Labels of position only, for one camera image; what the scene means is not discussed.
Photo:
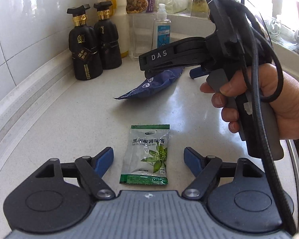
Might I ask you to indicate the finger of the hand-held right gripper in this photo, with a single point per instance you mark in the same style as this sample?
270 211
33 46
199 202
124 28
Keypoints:
198 72

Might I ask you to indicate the black bottle with gold collar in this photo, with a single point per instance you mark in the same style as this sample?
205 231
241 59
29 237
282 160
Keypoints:
109 44
86 52

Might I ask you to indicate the person's right hand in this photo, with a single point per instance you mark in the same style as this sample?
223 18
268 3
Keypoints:
289 104

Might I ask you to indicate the clear drinking glass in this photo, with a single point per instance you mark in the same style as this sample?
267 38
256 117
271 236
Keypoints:
140 37

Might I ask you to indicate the white bottle with yellow cap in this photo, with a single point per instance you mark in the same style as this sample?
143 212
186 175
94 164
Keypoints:
119 17

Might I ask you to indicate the dark blue snack packet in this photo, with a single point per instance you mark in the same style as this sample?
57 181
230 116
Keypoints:
154 84

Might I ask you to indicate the stainless steel sink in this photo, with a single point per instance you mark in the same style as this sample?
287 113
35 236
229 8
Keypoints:
295 174

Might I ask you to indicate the clear plastic cup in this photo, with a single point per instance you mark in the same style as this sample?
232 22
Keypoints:
198 3

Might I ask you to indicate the green and white seasoning sachet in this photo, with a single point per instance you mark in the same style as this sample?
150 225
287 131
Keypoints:
147 151

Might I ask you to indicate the clear spray bottle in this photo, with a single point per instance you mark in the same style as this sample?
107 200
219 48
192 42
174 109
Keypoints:
162 29

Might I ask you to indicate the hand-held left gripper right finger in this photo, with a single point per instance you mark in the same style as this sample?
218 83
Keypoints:
192 161

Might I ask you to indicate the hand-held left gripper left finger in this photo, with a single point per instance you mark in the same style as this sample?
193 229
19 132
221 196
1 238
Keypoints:
104 161

